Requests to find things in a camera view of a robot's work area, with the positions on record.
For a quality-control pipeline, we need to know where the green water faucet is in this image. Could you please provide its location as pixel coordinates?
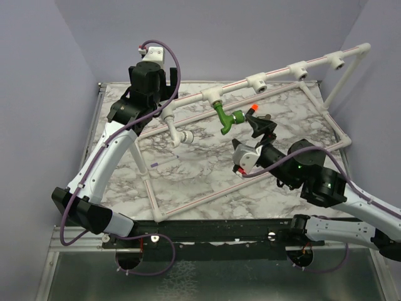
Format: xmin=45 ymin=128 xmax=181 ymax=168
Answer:
xmin=212 ymin=101 xmax=246 ymax=135

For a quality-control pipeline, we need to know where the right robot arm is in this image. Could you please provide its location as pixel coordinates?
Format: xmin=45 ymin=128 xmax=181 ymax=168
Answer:
xmin=232 ymin=109 xmax=400 ymax=261

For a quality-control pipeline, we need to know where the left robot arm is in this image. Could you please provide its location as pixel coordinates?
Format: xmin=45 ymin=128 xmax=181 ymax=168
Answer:
xmin=51 ymin=61 xmax=180 ymax=248

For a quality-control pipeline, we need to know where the black orange marker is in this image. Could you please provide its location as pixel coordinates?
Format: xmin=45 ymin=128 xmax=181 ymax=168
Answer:
xmin=245 ymin=104 xmax=258 ymax=118

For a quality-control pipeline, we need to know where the white installed faucet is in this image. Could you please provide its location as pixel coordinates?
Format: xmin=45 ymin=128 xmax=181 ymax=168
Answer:
xmin=160 ymin=108 xmax=194 ymax=148

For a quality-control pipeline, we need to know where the purple capped white pen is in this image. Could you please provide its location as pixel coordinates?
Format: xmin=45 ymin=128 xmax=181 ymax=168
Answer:
xmin=150 ymin=155 xmax=179 ymax=168

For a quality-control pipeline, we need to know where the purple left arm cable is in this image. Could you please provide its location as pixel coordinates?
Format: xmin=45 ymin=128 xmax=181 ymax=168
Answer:
xmin=59 ymin=40 xmax=181 ymax=246

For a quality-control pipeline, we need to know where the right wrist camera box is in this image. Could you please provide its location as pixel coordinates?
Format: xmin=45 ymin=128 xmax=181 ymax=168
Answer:
xmin=232 ymin=145 xmax=261 ymax=175

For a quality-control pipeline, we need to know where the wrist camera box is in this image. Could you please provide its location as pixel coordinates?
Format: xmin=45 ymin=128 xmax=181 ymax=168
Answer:
xmin=138 ymin=46 xmax=165 ymax=69
xmin=232 ymin=145 xmax=261 ymax=175

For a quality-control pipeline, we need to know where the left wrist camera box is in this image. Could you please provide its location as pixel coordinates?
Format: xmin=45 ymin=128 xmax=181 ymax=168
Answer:
xmin=138 ymin=46 xmax=165 ymax=69

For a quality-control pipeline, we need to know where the white PVC pipe frame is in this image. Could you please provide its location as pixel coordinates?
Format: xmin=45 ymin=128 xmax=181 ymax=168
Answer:
xmin=136 ymin=43 xmax=371 ymax=223

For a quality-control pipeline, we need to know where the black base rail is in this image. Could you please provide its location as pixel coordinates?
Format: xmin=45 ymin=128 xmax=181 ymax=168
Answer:
xmin=102 ymin=218 xmax=324 ymax=267

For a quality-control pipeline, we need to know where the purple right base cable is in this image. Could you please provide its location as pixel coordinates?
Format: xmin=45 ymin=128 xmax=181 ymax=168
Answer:
xmin=284 ymin=243 xmax=350 ymax=274

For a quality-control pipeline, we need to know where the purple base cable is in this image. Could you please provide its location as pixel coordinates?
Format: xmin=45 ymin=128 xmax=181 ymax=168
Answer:
xmin=284 ymin=243 xmax=350 ymax=274
xmin=106 ymin=233 xmax=177 ymax=278

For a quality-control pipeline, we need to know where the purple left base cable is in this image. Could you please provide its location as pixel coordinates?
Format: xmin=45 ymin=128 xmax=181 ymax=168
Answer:
xmin=106 ymin=233 xmax=177 ymax=278

